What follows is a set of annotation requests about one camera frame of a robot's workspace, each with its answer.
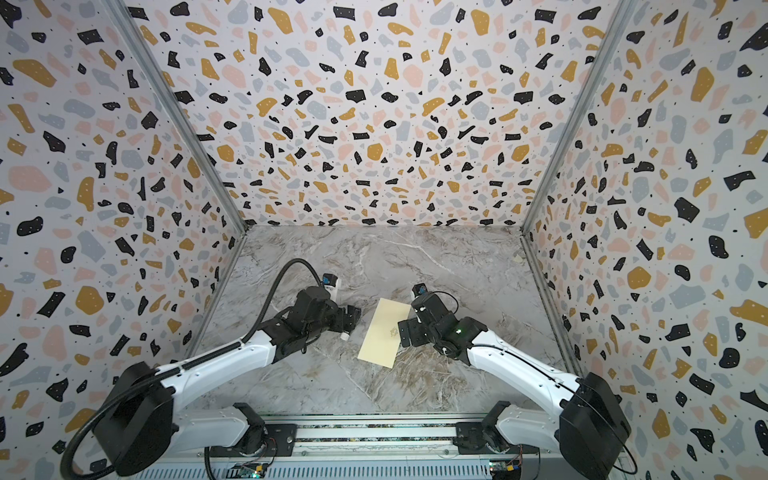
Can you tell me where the cream envelope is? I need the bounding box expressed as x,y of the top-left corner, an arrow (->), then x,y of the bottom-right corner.
357,299 -> 411,369

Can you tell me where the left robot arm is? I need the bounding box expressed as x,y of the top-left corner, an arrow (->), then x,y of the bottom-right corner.
93,286 -> 361,477

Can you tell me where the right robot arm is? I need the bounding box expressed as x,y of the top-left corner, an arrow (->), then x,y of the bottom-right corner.
398,284 -> 631,479

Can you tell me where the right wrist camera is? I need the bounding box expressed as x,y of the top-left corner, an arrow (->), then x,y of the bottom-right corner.
411,283 -> 430,304

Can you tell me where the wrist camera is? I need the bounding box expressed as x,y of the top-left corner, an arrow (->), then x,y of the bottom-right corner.
322,273 -> 340,302
411,283 -> 430,304

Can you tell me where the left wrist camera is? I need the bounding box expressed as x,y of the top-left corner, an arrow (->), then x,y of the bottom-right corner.
322,273 -> 340,302

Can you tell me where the perforated grey cable tray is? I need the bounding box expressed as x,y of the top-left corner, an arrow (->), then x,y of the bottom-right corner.
131,460 -> 499,480

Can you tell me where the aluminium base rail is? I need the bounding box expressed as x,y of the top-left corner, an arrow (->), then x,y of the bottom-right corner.
119,413 -> 631,463

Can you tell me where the black corrugated cable conduit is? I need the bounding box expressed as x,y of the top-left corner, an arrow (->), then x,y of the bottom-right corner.
59,257 -> 325,480

